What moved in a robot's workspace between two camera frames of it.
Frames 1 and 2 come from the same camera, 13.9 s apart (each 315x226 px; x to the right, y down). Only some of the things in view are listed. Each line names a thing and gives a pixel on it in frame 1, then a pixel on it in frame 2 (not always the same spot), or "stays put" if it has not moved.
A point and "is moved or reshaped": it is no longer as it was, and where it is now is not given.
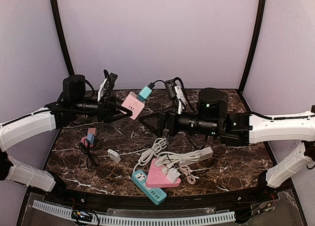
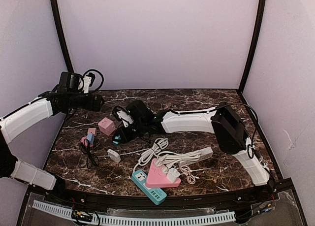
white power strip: [204, 153] stays put
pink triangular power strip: [156, 178] stays put
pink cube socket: [133, 104] is moved or reshaped
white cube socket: [114, 155] stays put
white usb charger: [172, 174] stays put
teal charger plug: [145, 92] → [116, 138]
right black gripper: [170, 123] → [128, 131]
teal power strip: [156, 194] stays put
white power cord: [164, 158] stays put
